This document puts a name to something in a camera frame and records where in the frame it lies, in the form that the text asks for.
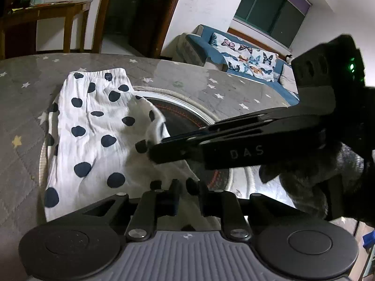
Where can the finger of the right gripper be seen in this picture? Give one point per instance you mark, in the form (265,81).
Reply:
(253,148)
(270,120)

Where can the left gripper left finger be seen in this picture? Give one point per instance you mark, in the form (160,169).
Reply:
(153,204)

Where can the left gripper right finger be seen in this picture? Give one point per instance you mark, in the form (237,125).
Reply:
(223,205)

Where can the white navy polka-dot garment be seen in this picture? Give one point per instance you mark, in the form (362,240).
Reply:
(99,135)

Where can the gloved right hand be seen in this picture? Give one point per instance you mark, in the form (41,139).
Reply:
(328,182)

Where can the blue sofa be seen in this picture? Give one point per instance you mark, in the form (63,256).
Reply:
(214,49)

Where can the plush toy on sofa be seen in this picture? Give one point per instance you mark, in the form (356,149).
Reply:
(289,58)

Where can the round black induction cooktop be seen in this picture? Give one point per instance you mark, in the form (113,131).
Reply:
(184,115)

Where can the butterfly print blanket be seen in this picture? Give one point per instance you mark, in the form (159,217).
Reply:
(244,59)

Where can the dark green window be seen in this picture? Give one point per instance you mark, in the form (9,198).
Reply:
(278,19)

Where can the grey star-patterned table cover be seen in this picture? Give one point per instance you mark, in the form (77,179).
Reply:
(29,85)

